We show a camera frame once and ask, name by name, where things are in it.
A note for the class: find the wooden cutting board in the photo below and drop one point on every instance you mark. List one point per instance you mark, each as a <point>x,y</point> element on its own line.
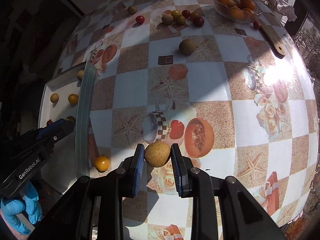
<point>273,39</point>

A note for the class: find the orange tomato in cluster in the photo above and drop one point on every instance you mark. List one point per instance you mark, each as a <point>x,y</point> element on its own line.
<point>194,15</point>

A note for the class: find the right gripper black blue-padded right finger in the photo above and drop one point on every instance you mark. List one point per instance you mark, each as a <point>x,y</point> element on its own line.
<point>192,182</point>

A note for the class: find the red cherry tomato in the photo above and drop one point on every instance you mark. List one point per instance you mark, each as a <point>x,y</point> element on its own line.
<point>140,19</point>

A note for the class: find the longan in tray left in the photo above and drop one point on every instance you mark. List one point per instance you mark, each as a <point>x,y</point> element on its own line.
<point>54,98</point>

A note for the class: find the red tomato in tray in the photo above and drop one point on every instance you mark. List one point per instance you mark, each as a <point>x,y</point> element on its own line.
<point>49,122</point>

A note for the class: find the longan in tray corner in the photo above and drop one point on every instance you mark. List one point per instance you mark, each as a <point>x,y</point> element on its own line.
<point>80,75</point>

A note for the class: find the orange in bowl front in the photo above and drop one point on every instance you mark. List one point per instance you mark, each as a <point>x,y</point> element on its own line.
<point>236,14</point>

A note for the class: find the yellow tomato beside tray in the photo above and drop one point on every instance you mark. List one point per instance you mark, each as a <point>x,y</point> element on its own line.
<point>102,163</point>

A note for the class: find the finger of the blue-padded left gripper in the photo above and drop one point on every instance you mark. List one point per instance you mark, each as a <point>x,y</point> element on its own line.
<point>55,132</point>

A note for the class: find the brown longan mid table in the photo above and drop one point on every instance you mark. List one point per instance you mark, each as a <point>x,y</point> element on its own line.
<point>187,47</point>

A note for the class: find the yellow tomato in cluster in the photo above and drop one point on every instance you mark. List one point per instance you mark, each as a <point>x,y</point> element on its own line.
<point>175,13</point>

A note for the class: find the greenish tomato in cluster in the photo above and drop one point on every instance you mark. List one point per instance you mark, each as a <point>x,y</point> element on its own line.
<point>180,20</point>

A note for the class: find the red tomato by bowl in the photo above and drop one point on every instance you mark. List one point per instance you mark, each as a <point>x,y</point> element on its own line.
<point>256,25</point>

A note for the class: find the yellow tomato in tray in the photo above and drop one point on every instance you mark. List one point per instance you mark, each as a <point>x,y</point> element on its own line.
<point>73,99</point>

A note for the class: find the dark red tomato cluster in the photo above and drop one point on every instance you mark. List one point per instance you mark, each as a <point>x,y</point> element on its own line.
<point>198,21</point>

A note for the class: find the red tomato in cluster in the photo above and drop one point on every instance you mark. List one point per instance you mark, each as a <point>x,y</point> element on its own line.
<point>185,13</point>

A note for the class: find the blue gloved hand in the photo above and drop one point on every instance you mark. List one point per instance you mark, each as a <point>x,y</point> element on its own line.
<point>29,204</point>

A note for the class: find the white shallow cardboard tray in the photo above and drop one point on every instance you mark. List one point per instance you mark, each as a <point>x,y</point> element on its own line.
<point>67,99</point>

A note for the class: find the brown longan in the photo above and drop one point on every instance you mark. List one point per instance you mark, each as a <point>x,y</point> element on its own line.
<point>132,9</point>
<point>157,154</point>

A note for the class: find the glass fruit bowl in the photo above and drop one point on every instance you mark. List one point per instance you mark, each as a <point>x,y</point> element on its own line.
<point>250,16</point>

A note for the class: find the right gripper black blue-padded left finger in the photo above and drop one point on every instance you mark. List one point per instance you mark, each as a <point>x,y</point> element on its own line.
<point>125,183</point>

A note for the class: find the orange in bowl right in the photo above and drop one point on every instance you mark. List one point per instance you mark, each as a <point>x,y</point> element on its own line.
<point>247,4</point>

